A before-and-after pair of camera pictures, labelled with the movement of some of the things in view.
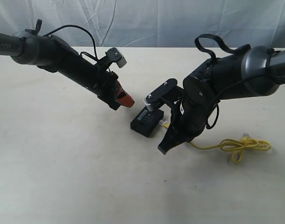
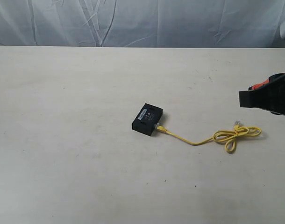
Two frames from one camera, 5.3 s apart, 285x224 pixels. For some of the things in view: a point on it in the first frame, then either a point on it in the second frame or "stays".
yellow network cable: [230, 144] -> [221, 135]
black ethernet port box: [146, 122] stays
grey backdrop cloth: [151, 23] stays
